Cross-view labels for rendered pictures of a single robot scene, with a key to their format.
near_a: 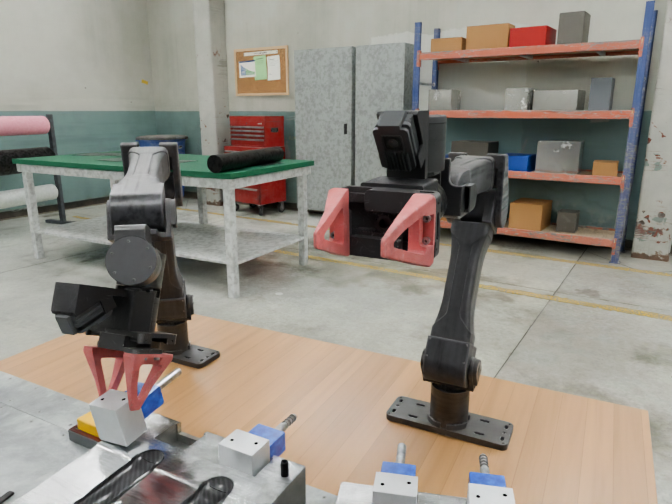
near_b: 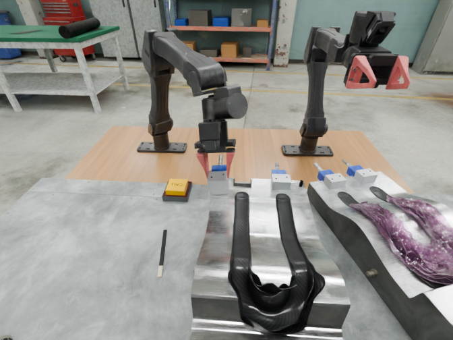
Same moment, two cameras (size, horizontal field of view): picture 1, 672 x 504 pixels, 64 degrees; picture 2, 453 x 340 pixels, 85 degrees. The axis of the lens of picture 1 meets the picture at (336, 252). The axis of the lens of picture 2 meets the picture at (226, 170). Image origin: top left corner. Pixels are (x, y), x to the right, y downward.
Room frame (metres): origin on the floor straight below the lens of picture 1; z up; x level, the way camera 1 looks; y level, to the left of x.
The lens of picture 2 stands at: (0.14, 0.47, 1.34)
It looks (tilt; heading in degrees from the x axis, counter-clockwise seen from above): 36 degrees down; 336
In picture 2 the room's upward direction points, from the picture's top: straight up
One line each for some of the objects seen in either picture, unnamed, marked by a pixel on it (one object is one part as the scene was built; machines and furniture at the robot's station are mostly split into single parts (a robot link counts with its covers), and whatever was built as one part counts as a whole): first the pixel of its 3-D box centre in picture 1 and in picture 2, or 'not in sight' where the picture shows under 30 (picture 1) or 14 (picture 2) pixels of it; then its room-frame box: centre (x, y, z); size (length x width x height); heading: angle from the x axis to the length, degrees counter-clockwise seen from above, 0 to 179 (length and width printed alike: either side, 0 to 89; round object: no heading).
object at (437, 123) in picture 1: (430, 166); (358, 38); (0.63, -0.11, 1.24); 0.12 x 0.09 x 0.12; 153
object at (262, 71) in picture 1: (260, 71); not in sight; (7.41, 0.99, 1.80); 0.90 x 0.03 x 0.60; 58
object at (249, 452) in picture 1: (267, 440); (278, 175); (0.61, 0.09, 0.89); 0.13 x 0.05 x 0.05; 152
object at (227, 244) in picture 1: (162, 205); (25, 63); (4.61, 1.51, 0.51); 2.40 x 1.13 x 1.02; 62
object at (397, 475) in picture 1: (398, 477); (325, 175); (0.58, -0.08, 0.86); 0.13 x 0.05 x 0.05; 169
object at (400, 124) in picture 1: (397, 161); (375, 39); (0.54, -0.06, 1.25); 0.07 x 0.06 x 0.11; 63
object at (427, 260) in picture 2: not in sight; (413, 225); (0.31, -0.08, 0.90); 0.26 x 0.18 x 0.08; 169
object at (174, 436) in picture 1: (182, 447); (242, 187); (0.62, 0.20, 0.87); 0.05 x 0.05 x 0.04; 62
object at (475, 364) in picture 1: (452, 369); (313, 129); (0.78, -0.19, 0.90); 0.09 x 0.06 x 0.06; 63
